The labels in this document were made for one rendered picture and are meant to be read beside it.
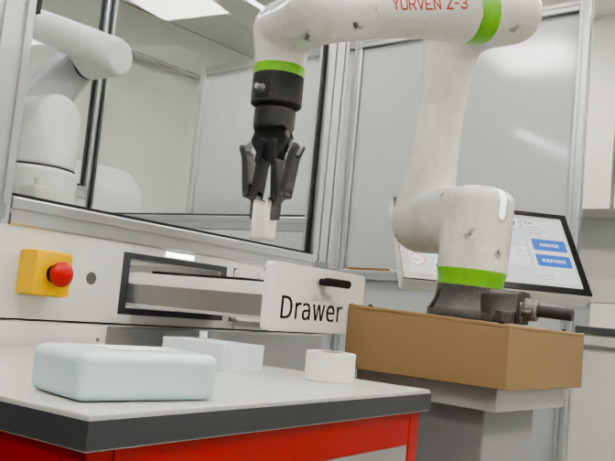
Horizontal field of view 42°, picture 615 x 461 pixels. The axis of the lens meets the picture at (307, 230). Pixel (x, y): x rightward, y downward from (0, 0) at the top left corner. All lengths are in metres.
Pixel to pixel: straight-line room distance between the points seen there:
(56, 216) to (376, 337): 0.58
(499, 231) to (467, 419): 0.34
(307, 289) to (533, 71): 1.96
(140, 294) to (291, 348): 0.55
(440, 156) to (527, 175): 1.42
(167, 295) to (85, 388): 0.72
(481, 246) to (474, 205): 0.08
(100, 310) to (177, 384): 0.70
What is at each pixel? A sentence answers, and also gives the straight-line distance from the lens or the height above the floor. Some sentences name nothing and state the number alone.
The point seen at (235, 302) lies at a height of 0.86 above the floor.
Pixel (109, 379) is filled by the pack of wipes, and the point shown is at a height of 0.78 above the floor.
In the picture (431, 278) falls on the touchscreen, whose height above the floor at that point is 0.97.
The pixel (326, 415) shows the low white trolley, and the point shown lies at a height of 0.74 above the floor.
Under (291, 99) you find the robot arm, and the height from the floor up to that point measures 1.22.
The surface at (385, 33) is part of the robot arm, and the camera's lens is 1.42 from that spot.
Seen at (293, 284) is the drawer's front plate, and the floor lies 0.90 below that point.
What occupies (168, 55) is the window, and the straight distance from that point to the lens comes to 1.61.
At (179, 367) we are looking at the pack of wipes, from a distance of 0.76.
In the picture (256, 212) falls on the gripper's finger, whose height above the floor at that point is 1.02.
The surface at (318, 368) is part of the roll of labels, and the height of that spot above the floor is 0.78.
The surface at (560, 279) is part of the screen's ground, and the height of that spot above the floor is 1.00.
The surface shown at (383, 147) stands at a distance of 3.38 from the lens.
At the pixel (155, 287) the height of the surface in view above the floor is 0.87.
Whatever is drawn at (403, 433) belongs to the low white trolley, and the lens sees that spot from 1.12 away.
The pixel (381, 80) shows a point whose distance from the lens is 3.48.
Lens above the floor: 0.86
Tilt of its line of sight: 6 degrees up
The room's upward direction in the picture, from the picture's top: 5 degrees clockwise
